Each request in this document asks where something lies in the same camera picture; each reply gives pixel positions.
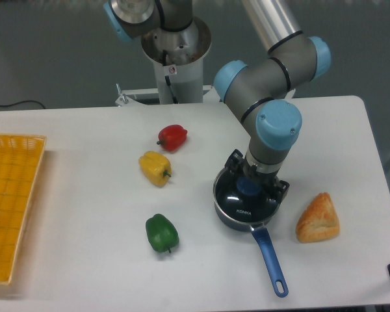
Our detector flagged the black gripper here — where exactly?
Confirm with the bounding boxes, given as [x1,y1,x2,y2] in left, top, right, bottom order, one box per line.
[224,149,290,203]

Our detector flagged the glass pot lid blue knob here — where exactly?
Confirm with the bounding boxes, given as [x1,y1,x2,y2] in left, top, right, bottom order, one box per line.
[213,168,280,226]

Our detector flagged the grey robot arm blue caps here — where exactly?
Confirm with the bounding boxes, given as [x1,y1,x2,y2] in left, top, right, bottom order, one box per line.
[104,1,331,202]

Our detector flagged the triangular puff pastry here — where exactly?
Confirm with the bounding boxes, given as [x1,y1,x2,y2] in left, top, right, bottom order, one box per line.
[296,192,340,243]

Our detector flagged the red bell pepper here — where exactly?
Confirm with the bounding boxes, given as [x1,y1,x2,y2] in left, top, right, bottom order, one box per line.
[157,124,188,152]

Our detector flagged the yellow bell pepper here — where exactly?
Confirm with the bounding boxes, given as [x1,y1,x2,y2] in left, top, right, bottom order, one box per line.
[138,151,172,187]

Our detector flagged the green bell pepper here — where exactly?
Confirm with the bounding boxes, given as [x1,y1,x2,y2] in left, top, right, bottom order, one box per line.
[145,214,179,253]

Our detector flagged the yellow woven basket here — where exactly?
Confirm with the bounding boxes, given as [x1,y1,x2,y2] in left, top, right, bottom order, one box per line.
[0,133,47,285]

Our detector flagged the dark saucepan blue handle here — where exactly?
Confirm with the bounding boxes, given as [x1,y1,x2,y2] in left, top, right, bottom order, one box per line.
[213,194,289,298]

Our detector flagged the white metal base frame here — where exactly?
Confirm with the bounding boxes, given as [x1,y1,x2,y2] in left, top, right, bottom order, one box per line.
[114,83,296,107]

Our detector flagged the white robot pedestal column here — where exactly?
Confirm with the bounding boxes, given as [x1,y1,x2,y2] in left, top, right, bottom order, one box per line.
[141,17,211,104]

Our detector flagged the black cable on pedestal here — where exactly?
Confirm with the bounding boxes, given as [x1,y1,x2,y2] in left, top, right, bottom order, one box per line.
[162,49,179,105]

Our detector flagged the black cable on floor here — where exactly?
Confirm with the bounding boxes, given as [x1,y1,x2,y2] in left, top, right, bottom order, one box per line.
[0,100,46,109]

